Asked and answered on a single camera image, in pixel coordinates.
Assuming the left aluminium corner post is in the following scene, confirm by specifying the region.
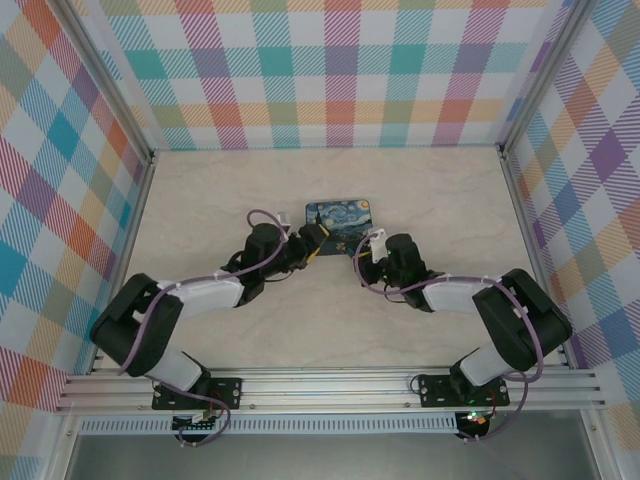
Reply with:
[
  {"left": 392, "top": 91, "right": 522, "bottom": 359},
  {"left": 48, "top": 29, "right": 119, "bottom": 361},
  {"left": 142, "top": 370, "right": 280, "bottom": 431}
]
[{"left": 58, "top": 0, "right": 157, "bottom": 157}]

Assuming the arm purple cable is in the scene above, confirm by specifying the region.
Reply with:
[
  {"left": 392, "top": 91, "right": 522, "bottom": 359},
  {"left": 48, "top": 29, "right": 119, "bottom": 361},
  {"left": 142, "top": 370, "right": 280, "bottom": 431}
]
[
  {"left": 351, "top": 248, "right": 547, "bottom": 444},
  {"left": 116, "top": 208, "right": 292, "bottom": 448}
]

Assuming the right aluminium side rail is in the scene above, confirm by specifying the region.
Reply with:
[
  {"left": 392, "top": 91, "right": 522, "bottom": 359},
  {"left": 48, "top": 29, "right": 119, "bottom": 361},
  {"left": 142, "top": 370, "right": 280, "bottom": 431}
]
[{"left": 498, "top": 143, "right": 575, "bottom": 370}]

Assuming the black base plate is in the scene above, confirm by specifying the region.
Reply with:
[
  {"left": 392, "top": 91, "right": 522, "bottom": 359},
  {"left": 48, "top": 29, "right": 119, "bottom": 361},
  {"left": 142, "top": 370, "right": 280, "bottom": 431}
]
[
  {"left": 416, "top": 374, "right": 512, "bottom": 409},
  {"left": 151, "top": 376, "right": 244, "bottom": 412}
]

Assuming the right small circuit board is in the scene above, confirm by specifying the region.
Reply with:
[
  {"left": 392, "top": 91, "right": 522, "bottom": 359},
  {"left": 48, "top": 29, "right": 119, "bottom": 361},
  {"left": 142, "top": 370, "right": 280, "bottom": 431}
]
[{"left": 458, "top": 409, "right": 492, "bottom": 432}]

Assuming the grey metal panel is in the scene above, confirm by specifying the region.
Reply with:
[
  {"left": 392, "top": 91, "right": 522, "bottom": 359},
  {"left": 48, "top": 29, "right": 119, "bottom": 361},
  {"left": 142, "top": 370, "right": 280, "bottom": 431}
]
[{"left": 63, "top": 432, "right": 604, "bottom": 480}]

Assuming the aluminium side rail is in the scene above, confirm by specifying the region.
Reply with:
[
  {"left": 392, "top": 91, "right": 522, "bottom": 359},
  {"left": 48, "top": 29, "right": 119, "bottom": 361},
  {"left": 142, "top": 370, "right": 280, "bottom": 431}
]
[
  {"left": 85, "top": 149, "right": 159, "bottom": 376},
  {"left": 498, "top": 143, "right": 575, "bottom": 370}
]

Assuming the aluminium corner post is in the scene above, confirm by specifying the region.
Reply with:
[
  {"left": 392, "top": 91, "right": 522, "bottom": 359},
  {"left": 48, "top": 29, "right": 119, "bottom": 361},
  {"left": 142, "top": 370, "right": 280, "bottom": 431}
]
[
  {"left": 58, "top": 0, "right": 157, "bottom": 157},
  {"left": 498, "top": 0, "right": 589, "bottom": 151}
]

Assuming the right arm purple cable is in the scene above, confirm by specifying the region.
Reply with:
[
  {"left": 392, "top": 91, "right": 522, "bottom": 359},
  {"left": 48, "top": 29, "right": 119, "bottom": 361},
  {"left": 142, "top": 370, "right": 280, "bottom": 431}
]
[{"left": 351, "top": 248, "right": 547, "bottom": 444}]

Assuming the starry night painted tin box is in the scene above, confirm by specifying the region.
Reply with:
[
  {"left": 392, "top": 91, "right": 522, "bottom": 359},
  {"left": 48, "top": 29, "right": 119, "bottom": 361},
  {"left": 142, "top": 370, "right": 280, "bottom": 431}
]
[{"left": 304, "top": 198, "right": 377, "bottom": 257}]

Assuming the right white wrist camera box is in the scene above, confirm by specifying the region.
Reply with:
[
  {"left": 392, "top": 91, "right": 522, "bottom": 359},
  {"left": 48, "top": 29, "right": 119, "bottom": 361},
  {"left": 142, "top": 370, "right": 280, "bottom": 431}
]
[{"left": 366, "top": 228, "right": 391, "bottom": 263}]

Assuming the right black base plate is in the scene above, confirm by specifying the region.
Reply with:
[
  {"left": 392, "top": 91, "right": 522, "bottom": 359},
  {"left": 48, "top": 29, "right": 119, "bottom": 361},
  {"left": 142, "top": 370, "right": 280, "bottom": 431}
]
[{"left": 416, "top": 374, "right": 512, "bottom": 409}]

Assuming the left small circuit board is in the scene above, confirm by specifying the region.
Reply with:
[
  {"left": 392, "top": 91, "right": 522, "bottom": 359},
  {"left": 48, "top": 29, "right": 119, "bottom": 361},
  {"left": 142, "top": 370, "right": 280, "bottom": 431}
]
[{"left": 171, "top": 411, "right": 222, "bottom": 434}]

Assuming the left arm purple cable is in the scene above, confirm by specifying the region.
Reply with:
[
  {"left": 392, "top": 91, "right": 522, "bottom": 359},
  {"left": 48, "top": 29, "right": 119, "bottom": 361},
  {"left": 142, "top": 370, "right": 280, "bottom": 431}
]
[{"left": 116, "top": 208, "right": 292, "bottom": 448}]

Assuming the left aluminium side rail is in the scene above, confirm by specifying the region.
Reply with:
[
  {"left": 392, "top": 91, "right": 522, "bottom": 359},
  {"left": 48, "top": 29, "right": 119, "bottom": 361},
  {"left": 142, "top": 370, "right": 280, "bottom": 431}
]
[{"left": 85, "top": 149, "right": 159, "bottom": 376}]

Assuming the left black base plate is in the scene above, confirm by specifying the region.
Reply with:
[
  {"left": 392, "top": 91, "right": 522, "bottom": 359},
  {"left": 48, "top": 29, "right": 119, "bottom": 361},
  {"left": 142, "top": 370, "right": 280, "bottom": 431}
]
[{"left": 151, "top": 376, "right": 244, "bottom": 412}]

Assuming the white slotted cable duct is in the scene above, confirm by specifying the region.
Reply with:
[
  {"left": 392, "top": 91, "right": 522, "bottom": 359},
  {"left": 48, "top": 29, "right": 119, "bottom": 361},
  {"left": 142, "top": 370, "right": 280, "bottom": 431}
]
[{"left": 78, "top": 412, "right": 459, "bottom": 436}]

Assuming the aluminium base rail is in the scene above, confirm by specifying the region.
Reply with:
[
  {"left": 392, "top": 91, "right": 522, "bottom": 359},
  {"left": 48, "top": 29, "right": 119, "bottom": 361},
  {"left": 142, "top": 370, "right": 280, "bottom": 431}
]
[{"left": 54, "top": 366, "right": 609, "bottom": 414}]

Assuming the right aluminium corner post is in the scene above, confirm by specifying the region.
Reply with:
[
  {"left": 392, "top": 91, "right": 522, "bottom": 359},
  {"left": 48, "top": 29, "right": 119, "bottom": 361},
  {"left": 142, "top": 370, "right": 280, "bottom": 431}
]
[{"left": 498, "top": 0, "right": 589, "bottom": 151}]

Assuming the small circuit board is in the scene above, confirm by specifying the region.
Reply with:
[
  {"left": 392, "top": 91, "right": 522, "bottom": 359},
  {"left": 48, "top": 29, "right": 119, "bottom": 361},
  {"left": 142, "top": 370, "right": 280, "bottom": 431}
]
[
  {"left": 171, "top": 411, "right": 222, "bottom": 434},
  {"left": 458, "top": 409, "right": 492, "bottom": 432}
]

